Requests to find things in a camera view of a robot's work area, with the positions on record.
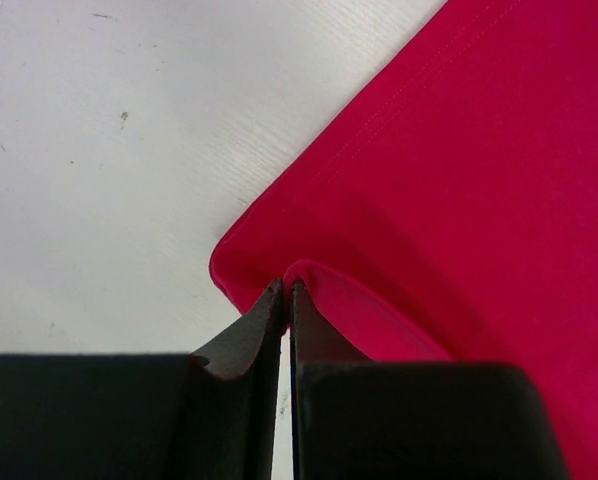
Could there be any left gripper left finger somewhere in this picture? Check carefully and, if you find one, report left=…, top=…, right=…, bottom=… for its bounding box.
left=0, top=280, right=284, bottom=479

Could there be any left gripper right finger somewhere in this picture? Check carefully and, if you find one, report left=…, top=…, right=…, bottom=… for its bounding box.
left=289, top=282, right=569, bottom=479

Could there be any magenta t shirt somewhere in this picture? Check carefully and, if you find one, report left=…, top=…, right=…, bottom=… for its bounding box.
left=209, top=1, right=598, bottom=479

